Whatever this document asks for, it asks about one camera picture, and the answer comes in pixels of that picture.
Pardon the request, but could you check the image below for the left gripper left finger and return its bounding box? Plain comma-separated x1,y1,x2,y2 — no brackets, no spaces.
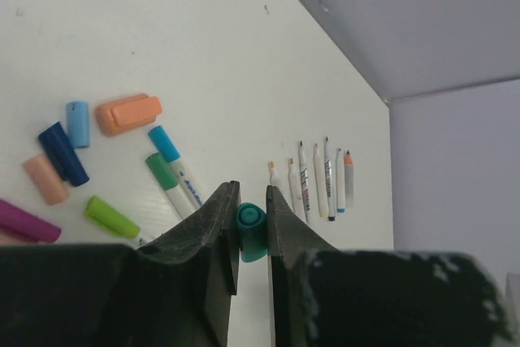
1,181,240,346

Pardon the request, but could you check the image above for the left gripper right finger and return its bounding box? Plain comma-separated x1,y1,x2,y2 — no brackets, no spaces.
266,186,514,346

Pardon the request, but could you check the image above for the cyan pen cap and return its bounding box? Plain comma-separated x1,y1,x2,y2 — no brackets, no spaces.
236,202,267,262

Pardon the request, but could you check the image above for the salmon capped pen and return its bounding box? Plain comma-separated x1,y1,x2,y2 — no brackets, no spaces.
313,143,329,218

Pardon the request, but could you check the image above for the dark blue capped pen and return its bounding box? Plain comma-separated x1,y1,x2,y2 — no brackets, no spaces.
324,137,336,222

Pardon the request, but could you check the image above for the orange capped fat marker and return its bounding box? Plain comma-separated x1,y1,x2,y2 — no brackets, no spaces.
344,150,354,208

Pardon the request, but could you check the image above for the yellow capped pen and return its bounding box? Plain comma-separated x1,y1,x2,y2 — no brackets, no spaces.
268,161,282,189

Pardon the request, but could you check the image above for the sky blue capped pen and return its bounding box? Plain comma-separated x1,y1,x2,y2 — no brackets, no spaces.
336,148,346,214

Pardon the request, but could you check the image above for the magenta capped pen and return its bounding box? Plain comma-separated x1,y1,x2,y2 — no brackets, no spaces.
298,141,311,226

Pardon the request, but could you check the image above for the salmon pen cap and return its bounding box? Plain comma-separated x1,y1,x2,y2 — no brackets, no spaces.
22,154,70,206

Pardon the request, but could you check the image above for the magenta pen cap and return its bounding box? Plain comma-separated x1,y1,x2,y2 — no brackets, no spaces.
1,199,62,243

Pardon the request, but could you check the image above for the orange marker cap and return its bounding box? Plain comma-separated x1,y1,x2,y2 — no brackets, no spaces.
95,93,163,137

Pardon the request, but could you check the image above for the dark blue pen cap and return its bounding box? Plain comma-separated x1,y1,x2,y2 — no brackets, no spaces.
37,122,89,187

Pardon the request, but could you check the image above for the sky blue pen cap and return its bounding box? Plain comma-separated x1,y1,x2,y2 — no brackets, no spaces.
66,101,90,149

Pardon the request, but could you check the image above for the green capped pen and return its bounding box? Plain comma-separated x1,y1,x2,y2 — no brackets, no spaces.
84,196,154,245

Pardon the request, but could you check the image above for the teal capped pen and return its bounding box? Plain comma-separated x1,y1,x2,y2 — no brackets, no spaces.
145,153,190,219

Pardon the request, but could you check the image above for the light blue capped pen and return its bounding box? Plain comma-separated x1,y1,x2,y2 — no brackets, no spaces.
148,126,206,209

